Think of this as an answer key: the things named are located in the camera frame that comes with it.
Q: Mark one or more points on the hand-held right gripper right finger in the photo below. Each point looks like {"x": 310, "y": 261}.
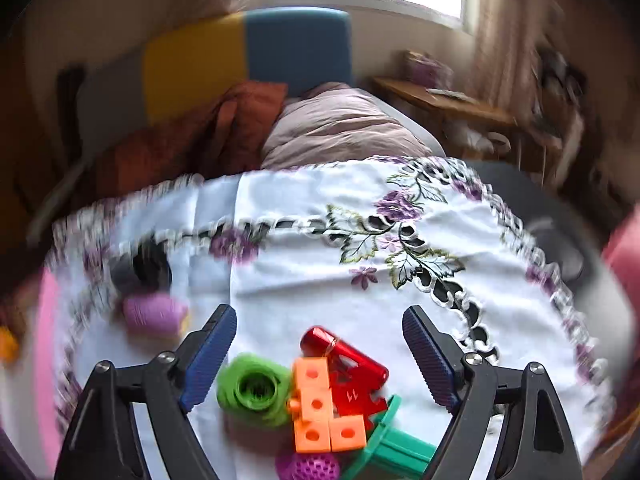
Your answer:
{"x": 430, "y": 360}

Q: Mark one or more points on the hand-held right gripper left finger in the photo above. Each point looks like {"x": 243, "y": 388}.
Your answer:
{"x": 210, "y": 360}

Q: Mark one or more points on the green round toy piece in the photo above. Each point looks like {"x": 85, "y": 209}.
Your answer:
{"x": 255, "y": 390}

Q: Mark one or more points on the purple patterned cylinder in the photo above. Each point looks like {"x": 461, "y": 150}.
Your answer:
{"x": 150, "y": 315}

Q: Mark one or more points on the teal toy piece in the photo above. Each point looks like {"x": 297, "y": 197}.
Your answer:
{"x": 400, "y": 452}

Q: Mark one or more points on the red toy tube piece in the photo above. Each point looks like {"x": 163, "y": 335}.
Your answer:
{"x": 322, "y": 345}

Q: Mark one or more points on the grey cup with black base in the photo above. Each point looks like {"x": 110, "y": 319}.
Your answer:
{"x": 145, "y": 267}

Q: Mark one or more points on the orange toy block piece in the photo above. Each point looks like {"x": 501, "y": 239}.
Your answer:
{"x": 314, "y": 405}

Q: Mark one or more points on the purple perforated toy piece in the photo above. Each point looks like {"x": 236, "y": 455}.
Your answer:
{"x": 310, "y": 467}

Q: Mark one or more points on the pink shallow box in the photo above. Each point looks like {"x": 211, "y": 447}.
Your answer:
{"x": 47, "y": 360}

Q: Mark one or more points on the white embroidered floral tablecloth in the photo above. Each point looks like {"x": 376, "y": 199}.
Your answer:
{"x": 310, "y": 270}

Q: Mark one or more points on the orange toy basket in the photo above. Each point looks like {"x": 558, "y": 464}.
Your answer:
{"x": 7, "y": 345}

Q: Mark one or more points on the pink cloth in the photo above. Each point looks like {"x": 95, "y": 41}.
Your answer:
{"x": 625, "y": 260}

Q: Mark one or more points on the rust quilted blanket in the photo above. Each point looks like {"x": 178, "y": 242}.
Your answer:
{"x": 240, "y": 120}

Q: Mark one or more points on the wooden side table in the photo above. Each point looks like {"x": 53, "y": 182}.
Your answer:
{"x": 450, "y": 105}

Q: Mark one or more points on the purple box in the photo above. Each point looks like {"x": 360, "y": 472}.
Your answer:
{"x": 427, "y": 70}

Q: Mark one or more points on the grey yellow blue sofa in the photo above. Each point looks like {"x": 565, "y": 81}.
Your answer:
{"x": 295, "y": 45}

